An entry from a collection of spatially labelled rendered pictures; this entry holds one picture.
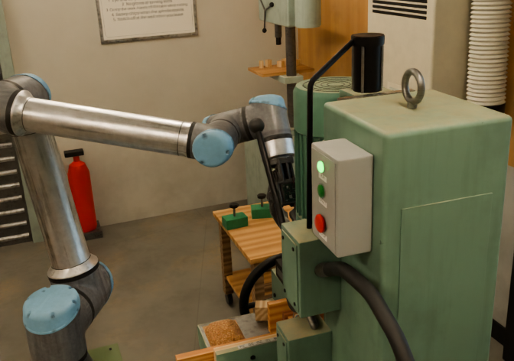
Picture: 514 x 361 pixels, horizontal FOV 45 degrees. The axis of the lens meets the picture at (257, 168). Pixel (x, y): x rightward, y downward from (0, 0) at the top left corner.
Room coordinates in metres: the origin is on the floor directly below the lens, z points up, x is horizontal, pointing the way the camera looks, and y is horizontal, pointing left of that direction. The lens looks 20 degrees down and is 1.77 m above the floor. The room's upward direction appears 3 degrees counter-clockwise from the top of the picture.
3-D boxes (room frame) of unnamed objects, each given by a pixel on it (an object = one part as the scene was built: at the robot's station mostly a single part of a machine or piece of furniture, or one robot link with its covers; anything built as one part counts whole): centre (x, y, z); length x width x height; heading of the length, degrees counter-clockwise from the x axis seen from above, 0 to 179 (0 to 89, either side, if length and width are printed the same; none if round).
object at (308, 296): (0.99, -0.09, 1.23); 0.09 x 0.08 x 0.15; 17
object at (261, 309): (1.33, 0.00, 0.92); 0.04 x 0.03 x 0.04; 86
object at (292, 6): (3.61, -0.23, 0.79); 0.62 x 0.48 x 1.58; 19
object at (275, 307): (1.30, -0.11, 0.94); 0.21 x 0.01 x 0.08; 107
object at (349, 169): (0.89, -0.13, 1.40); 0.10 x 0.06 x 0.16; 17
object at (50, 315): (1.46, 0.57, 0.83); 0.17 x 0.15 x 0.18; 171
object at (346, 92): (1.11, -0.21, 1.54); 0.08 x 0.08 x 0.17; 17
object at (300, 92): (1.24, -0.17, 1.35); 0.18 x 0.18 x 0.31
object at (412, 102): (0.97, -0.26, 1.55); 0.06 x 0.02 x 0.07; 17
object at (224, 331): (1.25, 0.09, 0.91); 0.12 x 0.09 x 0.03; 17
